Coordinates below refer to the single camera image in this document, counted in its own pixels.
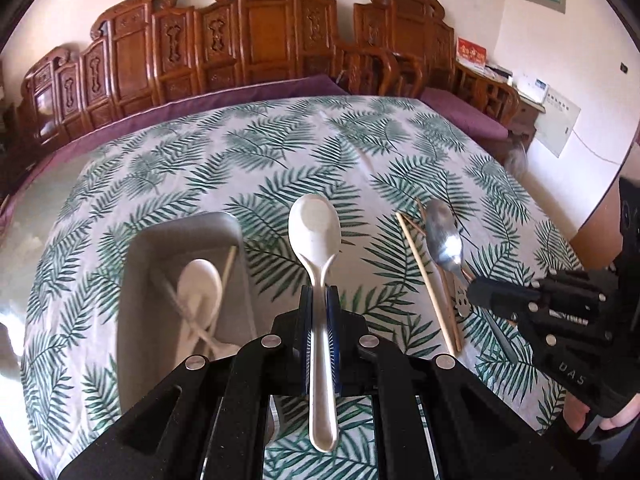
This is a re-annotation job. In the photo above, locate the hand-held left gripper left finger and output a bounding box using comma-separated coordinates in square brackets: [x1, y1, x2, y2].
[57, 284, 316, 480]

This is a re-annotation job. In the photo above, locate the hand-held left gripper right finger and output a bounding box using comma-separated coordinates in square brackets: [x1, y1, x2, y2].
[325, 284, 567, 480]

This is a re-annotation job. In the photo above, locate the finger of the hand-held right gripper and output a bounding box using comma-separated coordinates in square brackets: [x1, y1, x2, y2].
[466, 294, 539, 324]
[469, 275, 544, 302]

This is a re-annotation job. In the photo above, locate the light wooden chopstick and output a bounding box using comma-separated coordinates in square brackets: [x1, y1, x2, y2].
[395, 211, 459, 356]
[435, 260, 464, 354]
[217, 245, 237, 289]

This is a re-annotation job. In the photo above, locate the white plastic spoon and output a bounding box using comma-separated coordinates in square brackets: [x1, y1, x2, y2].
[170, 258, 241, 361]
[287, 193, 344, 454]

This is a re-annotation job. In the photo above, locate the grey metal tray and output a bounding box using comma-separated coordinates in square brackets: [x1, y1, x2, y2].
[116, 211, 281, 443]

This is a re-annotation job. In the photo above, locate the person's right hand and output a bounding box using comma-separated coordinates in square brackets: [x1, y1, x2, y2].
[564, 391, 640, 434]

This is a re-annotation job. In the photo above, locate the white fluffy bag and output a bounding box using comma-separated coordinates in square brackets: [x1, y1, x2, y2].
[502, 137, 529, 181]

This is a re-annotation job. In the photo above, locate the leaf print tablecloth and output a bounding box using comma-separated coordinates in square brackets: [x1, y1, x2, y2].
[20, 96, 584, 480]

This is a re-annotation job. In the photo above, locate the square purple seat cushion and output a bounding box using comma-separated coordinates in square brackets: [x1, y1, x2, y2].
[419, 87, 510, 142]

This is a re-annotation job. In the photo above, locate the white telephone device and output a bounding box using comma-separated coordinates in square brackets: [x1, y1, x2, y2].
[516, 74, 547, 104]

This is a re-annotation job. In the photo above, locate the tissue box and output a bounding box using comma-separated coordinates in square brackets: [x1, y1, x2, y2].
[485, 62, 514, 84]

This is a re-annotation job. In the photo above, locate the long purple seat cushion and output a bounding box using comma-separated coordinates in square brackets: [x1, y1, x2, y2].
[0, 74, 349, 211]

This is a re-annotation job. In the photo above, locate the red desk card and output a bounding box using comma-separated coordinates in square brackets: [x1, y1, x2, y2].
[456, 37, 487, 74]

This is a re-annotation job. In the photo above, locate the carved wooden armchair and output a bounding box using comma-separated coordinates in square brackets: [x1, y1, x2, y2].
[352, 0, 521, 127]

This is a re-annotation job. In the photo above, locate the long carved wooden sofa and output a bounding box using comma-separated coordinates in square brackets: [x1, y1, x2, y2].
[15, 0, 402, 147]

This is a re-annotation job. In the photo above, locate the white wall cable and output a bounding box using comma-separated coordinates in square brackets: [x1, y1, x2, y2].
[570, 129, 621, 166]

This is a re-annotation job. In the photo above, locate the white wall electrical box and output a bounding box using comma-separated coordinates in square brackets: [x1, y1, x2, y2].
[532, 86, 582, 160]

